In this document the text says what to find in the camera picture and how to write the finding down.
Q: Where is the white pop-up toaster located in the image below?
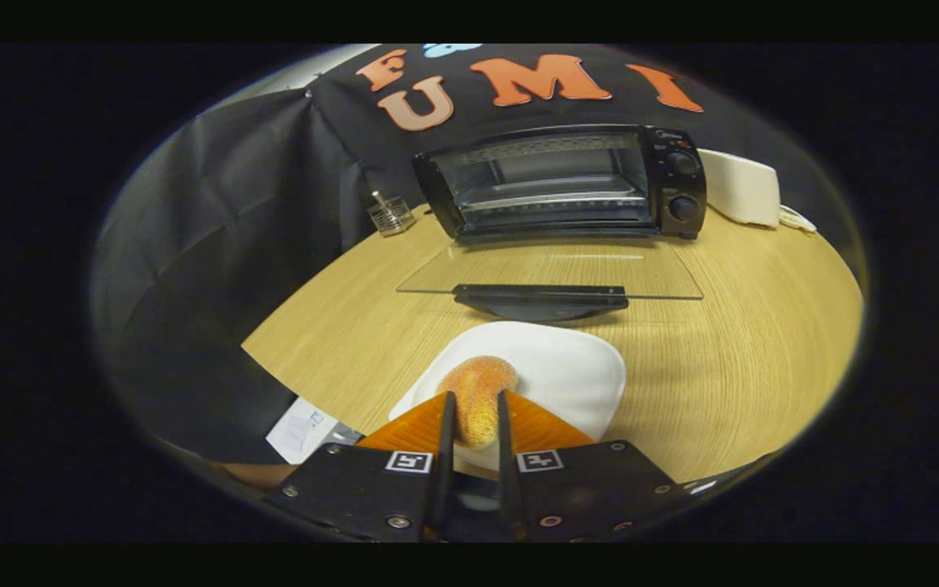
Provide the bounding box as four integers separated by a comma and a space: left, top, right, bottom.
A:
696, 148, 782, 229

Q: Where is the black toaster oven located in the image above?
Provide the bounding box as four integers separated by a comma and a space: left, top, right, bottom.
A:
396, 124, 708, 323

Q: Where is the white square plate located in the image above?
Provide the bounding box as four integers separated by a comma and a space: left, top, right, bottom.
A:
388, 320, 628, 474

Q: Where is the white printed paper sheet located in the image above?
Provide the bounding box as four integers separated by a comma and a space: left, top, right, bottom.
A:
265, 396, 366, 466

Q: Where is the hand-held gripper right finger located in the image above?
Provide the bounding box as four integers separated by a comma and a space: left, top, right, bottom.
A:
496, 389, 690, 543

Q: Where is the golden bread roll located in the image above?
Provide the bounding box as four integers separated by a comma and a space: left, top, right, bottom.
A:
435, 355, 519, 451

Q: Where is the black backdrop cloth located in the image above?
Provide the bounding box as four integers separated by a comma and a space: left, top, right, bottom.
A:
90, 44, 853, 466

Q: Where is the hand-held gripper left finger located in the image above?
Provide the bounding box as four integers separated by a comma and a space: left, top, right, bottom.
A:
262, 390, 458, 543

